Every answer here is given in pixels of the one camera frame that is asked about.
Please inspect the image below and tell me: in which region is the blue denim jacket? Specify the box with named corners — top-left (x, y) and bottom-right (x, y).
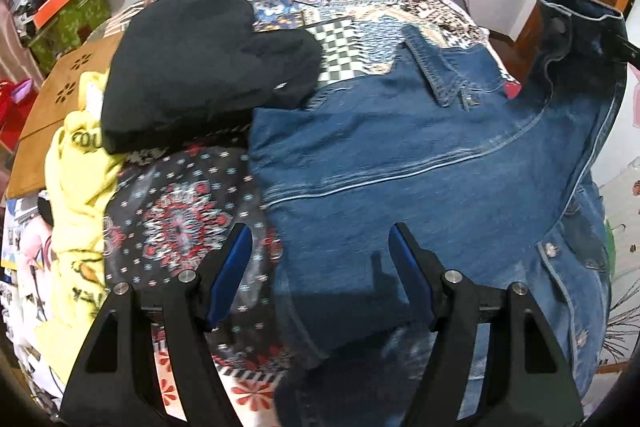
top-left (248, 0), bottom-right (627, 426)

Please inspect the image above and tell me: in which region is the dark floral patterned cloth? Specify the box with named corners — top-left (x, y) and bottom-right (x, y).
top-left (103, 145), bottom-right (290, 373)

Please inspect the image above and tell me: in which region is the yellow printed garment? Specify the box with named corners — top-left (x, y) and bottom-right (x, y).
top-left (36, 72), bottom-right (124, 383)

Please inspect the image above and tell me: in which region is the colourful patchwork bedspread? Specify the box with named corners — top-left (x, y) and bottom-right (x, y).
top-left (98, 0), bottom-right (524, 427)

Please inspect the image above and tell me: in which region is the brown cardboard box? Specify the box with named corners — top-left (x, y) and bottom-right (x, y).
top-left (6, 35), bottom-right (122, 198)

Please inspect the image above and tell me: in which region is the red plush flower toy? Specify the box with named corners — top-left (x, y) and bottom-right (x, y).
top-left (0, 78), bottom-right (38, 152)

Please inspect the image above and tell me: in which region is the black folded garment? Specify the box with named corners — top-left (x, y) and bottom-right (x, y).
top-left (101, 0), bottom-right (323, 154)

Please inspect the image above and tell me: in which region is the green patterned storage box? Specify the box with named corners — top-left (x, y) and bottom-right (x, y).
top-left (27, 0), bottom-right (112, 76)

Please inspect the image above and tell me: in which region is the orange shoe box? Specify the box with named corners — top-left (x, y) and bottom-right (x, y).
top-left (32, 0), bottom-right (72, 29)

